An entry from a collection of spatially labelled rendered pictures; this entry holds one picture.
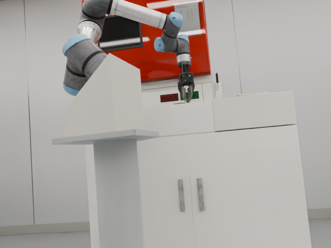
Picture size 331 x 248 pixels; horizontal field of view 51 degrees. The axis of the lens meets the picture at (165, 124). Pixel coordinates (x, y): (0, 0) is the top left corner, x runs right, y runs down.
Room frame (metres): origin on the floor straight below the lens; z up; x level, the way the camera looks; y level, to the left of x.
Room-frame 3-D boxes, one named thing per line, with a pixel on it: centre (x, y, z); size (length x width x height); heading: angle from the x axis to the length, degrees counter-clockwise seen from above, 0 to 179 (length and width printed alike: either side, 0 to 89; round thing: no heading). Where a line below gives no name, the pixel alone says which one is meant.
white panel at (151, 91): (2.22, 0.09, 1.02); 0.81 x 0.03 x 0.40; 81
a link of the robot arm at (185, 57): (1.81, -0.13, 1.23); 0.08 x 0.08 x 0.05
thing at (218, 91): (1.83, -0.30, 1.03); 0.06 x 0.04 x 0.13; 171
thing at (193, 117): (1.62, 0.05, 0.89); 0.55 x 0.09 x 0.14; 81
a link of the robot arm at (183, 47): (1.81, -0.12, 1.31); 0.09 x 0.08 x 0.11; 117
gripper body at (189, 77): (1.81, -0.13, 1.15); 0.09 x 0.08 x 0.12; 1
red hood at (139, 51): (2.53, 0.04, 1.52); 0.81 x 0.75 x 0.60; 81
